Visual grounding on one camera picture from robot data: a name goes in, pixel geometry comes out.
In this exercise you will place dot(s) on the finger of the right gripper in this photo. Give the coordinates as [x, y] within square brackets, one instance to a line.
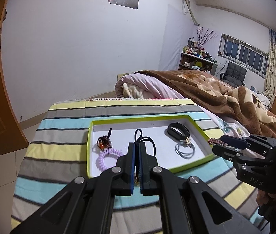
[235, 142]
[227, 153]

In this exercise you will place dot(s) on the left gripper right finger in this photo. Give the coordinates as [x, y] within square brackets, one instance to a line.
[147, 177]

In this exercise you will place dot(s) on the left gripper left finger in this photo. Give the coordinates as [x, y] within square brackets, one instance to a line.
[124, 182]

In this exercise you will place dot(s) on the black hair tie teal bead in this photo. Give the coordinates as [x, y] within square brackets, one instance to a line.
[140, 138]

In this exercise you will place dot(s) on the black smart wristband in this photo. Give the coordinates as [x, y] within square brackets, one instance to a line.
[178, 131]

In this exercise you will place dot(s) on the right hand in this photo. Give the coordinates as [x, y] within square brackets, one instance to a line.
[267, 204]

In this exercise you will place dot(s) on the brown paw print blanket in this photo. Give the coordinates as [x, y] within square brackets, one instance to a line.
[240, 103]

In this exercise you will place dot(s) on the black padded chair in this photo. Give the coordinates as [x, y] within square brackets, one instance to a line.
[234, 75]

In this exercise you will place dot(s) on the striped bed sheet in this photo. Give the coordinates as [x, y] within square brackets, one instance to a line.
[79, 141]

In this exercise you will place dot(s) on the cluttered shelf unit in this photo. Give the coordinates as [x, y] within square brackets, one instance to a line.
[193, 62]

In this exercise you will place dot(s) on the floral curtain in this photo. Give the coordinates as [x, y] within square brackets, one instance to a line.
[270, 77]

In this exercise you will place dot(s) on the dried branch bouquet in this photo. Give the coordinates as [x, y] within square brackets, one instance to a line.
[204, 36]

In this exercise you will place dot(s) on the window with frame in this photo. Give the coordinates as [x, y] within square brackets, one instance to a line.
[244, 54]

